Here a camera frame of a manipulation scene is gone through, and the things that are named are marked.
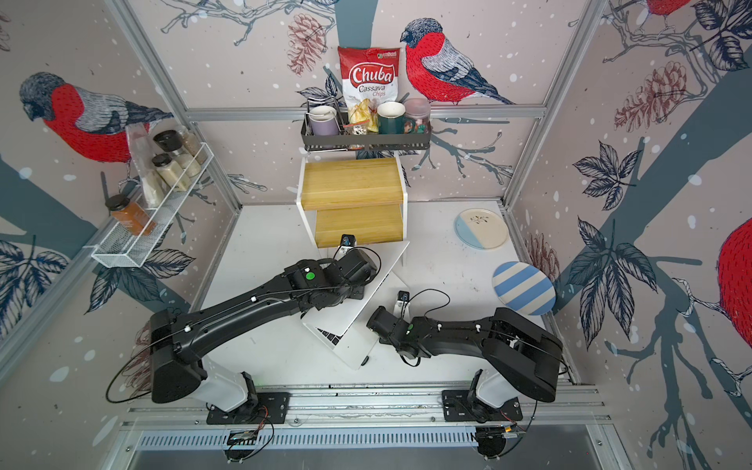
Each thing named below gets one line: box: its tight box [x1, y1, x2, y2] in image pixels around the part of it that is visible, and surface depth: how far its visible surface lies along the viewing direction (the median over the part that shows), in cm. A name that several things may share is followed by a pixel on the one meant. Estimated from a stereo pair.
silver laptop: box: [300, 240, 411, 371], surface depth 73 cm
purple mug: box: [308, 104, 340, 137], surface depth 85 cm
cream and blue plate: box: [453, 207, 510, 250], surface depth 116 cm
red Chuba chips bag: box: [337, 46, 401, 107], surface depth 81 cm
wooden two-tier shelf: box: [295, 151, 410, 274], surface depth 81 cm
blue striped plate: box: [491, 261, 557, 317], surface depth 97 cm
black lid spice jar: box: [151, 152, 188, 192], surface depth 78 cm
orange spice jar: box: [104, 194, 157, 236], surface depth 69 cm
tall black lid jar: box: [152, 129, 202, 179], surface depth 81 cm
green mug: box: [376, 100, 417, 135], surface depth 85 cm
